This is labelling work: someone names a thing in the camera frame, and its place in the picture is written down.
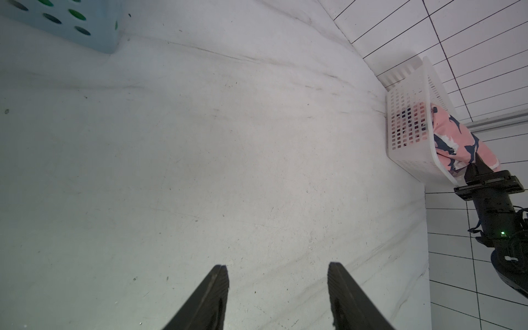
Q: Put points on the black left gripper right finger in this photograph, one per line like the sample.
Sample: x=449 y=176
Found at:
x=350 y=306

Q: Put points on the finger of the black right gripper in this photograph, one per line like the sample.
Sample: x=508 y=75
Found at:
x=476 y=170

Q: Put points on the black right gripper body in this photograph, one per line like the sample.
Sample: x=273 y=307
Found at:
x=498 y=221

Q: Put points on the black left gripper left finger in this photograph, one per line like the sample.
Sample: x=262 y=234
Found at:
x=205 y=309

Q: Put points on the pink shark print shorts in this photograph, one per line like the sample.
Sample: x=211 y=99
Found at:
x=454 y=144

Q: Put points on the white plastic mesh basket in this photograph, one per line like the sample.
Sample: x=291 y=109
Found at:
x=419 y=83

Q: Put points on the blue plastic basket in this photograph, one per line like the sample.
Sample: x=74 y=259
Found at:
x=94 y=24

